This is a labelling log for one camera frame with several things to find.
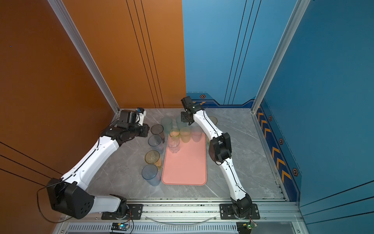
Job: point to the smoky grey glass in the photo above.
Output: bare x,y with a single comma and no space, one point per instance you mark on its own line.
158,129

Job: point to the green circuit board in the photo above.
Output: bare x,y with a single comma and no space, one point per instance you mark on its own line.
246,227
120,227

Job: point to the aluminium corner post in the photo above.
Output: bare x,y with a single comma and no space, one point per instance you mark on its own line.
287,36
70,28

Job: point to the left aluminium corner post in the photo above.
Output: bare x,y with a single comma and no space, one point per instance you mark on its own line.
70,28

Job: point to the tall blue glass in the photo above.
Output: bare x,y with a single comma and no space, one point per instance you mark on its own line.
151,174

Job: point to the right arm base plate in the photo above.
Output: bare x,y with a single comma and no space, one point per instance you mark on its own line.
229,211

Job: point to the tall yellow glass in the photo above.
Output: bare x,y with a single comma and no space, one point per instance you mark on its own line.
213,120

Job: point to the blue short glass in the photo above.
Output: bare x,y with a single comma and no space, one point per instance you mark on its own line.
156,143

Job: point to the aluminium front rail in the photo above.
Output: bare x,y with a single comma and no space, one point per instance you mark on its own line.
193,216

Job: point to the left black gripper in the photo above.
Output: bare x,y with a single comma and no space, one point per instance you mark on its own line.
145,130

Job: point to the pink plastic tray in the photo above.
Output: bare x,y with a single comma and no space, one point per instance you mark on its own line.
188,166

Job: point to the small green glass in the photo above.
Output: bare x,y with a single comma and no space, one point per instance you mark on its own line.
174,133

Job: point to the amber orange glass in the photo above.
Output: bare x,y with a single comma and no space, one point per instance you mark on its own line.
153,157

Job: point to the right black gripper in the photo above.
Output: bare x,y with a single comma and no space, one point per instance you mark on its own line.
183,117

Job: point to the clear short glass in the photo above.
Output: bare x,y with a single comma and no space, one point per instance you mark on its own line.
174,144

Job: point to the left green circuit board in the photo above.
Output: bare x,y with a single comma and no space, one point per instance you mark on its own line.
120,227

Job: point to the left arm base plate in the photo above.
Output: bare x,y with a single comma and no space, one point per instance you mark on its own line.
125,212

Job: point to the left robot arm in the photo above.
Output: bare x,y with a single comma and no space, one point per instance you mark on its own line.
68,194

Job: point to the right green circuit board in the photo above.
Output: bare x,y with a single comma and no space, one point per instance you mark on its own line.
246,227

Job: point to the yellow-green short glass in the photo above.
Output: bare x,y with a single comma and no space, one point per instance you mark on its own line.
185,134

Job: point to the pale pink clear glass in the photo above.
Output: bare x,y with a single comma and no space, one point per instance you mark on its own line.
196,133

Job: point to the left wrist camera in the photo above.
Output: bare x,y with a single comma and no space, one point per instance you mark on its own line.
140,115

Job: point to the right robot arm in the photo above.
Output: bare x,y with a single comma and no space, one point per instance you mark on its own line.
220,151

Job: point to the right aluminium corner post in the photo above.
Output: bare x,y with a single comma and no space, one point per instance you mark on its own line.
287,36

